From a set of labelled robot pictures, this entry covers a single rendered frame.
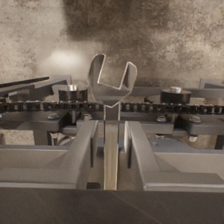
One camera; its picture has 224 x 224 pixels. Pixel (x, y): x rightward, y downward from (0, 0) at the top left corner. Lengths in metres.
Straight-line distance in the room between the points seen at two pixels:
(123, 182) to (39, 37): 1.34
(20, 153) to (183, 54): 1.34
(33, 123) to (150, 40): 1.11
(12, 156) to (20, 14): 1.38
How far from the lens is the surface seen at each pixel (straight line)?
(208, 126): 0.47
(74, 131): 0.45
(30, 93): 0.58
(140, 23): 1.36
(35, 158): 0.19
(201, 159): 0.20
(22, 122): 0.46
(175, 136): 0.49
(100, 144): 0.33
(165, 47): 1.38
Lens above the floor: 1.31
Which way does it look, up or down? 74 degrees down
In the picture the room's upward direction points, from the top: 178 degrees counter-clockwise
